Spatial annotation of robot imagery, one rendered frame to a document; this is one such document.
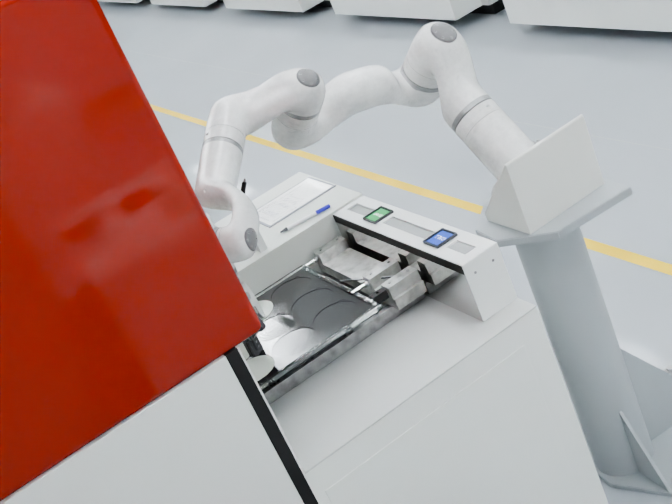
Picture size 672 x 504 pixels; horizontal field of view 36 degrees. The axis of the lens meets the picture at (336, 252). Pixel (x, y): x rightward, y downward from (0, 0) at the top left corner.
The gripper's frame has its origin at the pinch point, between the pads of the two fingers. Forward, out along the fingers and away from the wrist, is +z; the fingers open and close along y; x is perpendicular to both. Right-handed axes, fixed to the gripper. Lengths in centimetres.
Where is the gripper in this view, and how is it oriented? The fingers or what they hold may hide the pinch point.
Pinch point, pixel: (253, 345)
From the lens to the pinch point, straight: 224.7
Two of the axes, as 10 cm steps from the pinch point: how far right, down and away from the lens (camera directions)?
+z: 3.7, 8.3, 4.2
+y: -8.3, 1.0, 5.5
